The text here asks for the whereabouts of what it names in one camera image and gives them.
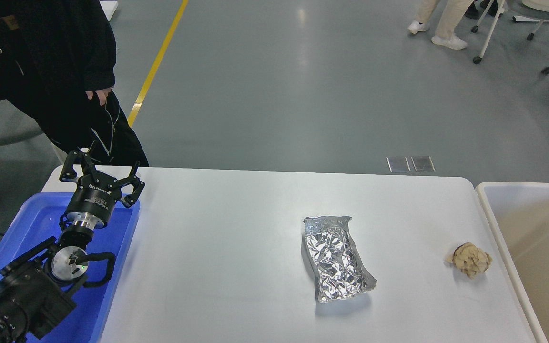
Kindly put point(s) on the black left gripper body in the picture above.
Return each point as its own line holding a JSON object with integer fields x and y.
{"x": 93, "y": 201}

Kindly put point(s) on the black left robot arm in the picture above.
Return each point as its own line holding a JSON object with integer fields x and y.
{"x": 36, "y": 288}

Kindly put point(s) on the grey office chair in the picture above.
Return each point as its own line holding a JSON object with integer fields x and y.
{"x": 15, "y": 126}

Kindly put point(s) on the person in black clothes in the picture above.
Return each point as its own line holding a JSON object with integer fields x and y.
{"x": 57, "y": 60}

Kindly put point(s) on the white flat box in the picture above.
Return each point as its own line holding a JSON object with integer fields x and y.
{"x": 109, "y": 7}

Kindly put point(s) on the silver foil package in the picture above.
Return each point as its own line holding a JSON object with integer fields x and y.
{"x": 335, "y": 260}

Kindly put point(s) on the left floor outlet plate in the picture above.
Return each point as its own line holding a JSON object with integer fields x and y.
{"x": 398, "y": 164}

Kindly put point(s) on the floor outlet plate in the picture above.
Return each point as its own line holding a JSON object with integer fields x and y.
{"x": 398, "y": 164}
{"x": 423, "y": 164}

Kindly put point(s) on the right floor outlet plate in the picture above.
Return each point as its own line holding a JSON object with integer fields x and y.
{"x": 423, "y": 164}

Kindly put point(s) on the crumpled brown paper ball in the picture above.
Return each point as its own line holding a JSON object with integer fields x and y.
{"x": 471, "y": 260}

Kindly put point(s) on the seated person beige trousers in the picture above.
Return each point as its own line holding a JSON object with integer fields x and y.
{"x": 444, "y": 35}

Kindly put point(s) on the beige plastic bin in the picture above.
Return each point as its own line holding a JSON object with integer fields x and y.
{"x": 518, "y": 214}

